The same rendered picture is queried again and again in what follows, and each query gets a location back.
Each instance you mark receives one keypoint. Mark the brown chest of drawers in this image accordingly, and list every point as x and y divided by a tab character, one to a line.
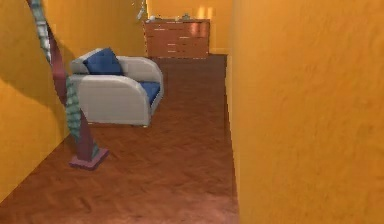
176	38

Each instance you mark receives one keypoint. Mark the white armchair blue seat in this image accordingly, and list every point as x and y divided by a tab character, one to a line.
110	100

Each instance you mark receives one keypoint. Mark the small grey-green object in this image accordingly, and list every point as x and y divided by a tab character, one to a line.
185	16

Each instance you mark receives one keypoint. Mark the blue cushion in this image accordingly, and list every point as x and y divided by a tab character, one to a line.
103	62

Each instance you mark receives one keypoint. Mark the small pale grey object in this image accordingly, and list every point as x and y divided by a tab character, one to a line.
152	18

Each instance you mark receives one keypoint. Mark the maroon and green twisted sculpture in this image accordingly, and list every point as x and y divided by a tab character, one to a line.
71	110

